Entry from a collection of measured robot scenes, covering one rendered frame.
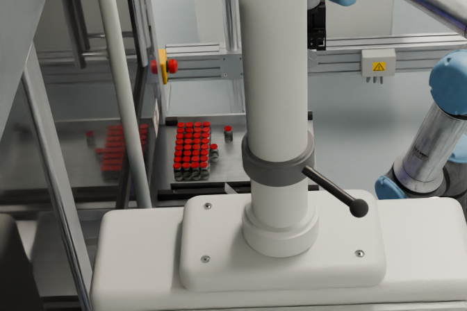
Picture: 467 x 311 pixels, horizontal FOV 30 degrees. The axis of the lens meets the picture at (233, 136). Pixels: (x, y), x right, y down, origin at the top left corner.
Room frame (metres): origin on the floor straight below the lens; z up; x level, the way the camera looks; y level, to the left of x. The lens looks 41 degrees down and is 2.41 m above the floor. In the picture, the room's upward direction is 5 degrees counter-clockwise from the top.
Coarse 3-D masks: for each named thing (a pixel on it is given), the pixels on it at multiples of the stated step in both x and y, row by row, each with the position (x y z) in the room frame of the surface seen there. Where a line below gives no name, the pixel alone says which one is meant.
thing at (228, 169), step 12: (180, 120) 1.81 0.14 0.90; (192, 120) 1.81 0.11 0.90; (204, 120) 1.81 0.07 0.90; (216, 120) 1.81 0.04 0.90; (228, 120) 1.80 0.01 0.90; (240, 120) 1.80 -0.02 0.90; (216, 132) 1.78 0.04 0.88; (240, 132) 1.77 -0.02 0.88; (228, 144) 1.72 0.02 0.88; (240, 144) 1.72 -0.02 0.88; (228, 156) 1.68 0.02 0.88; (240, 156) 1.67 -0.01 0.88; (216, 168) 1.64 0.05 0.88; (228, 168) 1.63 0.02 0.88; (240, 168) 1.63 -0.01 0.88; (180, 180) 1.60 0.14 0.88; (192, 180) 1.60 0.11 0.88; (204, 180) 1.59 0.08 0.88; (216, 180) 1.55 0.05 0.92; (228, 180) 1.55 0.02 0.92; (240, 180) 1.55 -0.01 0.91
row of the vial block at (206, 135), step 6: (204, 126) 1.75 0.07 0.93; (210, 126) 1.76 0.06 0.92; (204, 132) 1.73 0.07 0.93; (210, 132) 1.74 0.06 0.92; (204, 138) 1.70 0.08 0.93; (210, 138) 1.72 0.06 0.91; (204, 144) 1.68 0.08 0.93; (210, 144) 1.71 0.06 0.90; (204, 150) 1.66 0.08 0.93; (204, 156) 1.63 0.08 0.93; (210, 156) 1.67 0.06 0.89; (204, 162) 1.61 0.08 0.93; (204, 168) 1.59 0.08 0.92; (204, 174) 1.59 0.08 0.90
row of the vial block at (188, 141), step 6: (186, 126) 1.76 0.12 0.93; (192, 126) 1.76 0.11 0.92; (186, 132) 1.73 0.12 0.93; (192, 132) 1.74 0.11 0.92; (186, 138) 1.71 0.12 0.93; (192, 138) 1.72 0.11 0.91; (186, 144) 1.68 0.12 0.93; (192, 144) 1.71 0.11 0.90; (186, 150) 1.67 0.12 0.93; (186, 156) 1.64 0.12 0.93; (186, 162) 1.62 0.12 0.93; (186, 168) 1.60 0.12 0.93; (186, 174) 1.60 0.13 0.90
